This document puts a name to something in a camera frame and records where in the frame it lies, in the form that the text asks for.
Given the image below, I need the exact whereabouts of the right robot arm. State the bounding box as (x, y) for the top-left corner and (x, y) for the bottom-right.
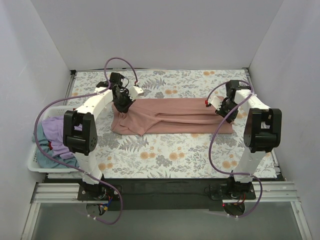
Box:
(205, 80), (282, 200)

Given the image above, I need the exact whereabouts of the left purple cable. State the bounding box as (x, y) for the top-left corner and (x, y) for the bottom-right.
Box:
(33, 57), (124, 225)

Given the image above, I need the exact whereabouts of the lavender t-shirt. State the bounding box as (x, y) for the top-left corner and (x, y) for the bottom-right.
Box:
(41, 115), (76, 159)

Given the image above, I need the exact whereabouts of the aluminium table edge rail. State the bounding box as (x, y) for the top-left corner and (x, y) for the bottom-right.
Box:
(62, 69), (77, 106)

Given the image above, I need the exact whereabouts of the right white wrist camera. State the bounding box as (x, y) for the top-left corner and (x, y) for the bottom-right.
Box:
(205, 96), (224, 110)

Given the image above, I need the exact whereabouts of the aluminium front frame rail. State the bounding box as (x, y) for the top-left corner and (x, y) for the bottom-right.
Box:
(22, 178), (312, 240)

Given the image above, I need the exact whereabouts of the purple cable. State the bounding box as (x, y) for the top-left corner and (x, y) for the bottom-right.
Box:
(33, 57), (124, 225)
(204, 80), (263, 219)

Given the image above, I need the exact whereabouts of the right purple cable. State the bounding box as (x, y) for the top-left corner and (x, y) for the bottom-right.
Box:
(204, 80), (263, 219)

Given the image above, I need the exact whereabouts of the pink t-shirt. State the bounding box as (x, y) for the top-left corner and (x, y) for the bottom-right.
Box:
(111, 98), (223, 136)

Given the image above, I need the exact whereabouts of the floral tablecloth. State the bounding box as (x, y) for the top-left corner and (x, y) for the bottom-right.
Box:
(47, 69), (278, 179)

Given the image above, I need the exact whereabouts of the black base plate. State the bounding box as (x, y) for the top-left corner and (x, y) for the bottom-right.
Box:
(77, 178), (258, 211)

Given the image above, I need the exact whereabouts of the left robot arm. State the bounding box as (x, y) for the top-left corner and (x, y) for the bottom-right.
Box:
(63, 72), (143, 200)

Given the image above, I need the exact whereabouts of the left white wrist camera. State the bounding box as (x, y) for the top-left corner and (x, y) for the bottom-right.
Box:
(128, 81), (144, 100)

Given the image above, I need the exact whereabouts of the white plastic laundry basket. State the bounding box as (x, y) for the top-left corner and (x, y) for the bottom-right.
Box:
(27, 105), (77, 174)

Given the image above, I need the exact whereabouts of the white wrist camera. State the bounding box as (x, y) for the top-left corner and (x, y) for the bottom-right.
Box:
(205, 96), (224, 110)
(128, 81), (144, 100)

